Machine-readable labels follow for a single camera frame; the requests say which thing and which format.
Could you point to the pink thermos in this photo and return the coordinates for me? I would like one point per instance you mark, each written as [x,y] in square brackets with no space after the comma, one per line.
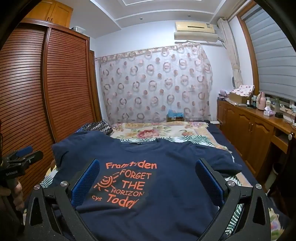
[261,102]

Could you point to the floral blanket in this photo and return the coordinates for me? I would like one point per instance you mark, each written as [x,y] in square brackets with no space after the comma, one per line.
[148,133]

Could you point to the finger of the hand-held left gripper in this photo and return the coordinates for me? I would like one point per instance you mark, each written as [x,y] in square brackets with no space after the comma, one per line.
[34,157]
[24,150]

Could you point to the beige tied window curtain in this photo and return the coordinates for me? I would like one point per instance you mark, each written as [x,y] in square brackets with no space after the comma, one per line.
[231,53]

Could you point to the wooden overhead cabinet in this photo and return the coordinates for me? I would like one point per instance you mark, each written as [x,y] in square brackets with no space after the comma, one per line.
[46,11]

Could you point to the clear storage box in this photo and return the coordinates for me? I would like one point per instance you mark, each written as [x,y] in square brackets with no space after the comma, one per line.
[78,29]

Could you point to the white trash bin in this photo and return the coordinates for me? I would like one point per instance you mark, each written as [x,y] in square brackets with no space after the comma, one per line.
[276,172]

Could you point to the grey window blind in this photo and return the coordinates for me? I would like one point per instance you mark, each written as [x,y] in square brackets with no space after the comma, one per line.
[270,58]

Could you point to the navy printed t-shirt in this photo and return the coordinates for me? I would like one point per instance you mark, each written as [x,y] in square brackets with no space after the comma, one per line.
[161,208]

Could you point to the wooden louvered wardrobe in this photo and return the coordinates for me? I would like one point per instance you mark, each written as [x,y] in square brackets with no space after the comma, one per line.
[64,81]

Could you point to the black round speaker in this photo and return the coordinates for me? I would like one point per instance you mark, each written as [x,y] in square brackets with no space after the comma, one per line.
[278,115]

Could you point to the cardboard box with blue cloth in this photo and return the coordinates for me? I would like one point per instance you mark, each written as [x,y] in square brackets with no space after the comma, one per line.
[175,115]

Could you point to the beige wall air conditioner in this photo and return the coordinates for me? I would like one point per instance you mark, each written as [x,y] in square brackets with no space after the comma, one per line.
[196,31]

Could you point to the open cardboard box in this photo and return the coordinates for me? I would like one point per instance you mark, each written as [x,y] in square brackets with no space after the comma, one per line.
[238,98]

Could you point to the circle patterned sheer curtain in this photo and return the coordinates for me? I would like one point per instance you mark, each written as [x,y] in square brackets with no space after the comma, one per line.
[150,81]

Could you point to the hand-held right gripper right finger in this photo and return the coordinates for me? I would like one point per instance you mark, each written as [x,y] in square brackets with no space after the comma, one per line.
[208,183]

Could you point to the wooden sideboard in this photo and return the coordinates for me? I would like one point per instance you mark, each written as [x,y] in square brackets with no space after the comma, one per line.
[245,120]

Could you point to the pink tissue pack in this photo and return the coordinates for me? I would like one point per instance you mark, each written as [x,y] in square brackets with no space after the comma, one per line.
[268,111]

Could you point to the navy bedsheet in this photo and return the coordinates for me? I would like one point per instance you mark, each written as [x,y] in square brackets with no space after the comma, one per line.
[231,148]

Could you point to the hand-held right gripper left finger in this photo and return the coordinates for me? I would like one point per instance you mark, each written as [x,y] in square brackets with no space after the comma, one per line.
[85,183]

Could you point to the person's left hand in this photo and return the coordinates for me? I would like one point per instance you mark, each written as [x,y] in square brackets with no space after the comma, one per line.
[17,194]

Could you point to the leaf print bedsheet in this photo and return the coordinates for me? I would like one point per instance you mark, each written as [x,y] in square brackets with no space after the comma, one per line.
[201,140]

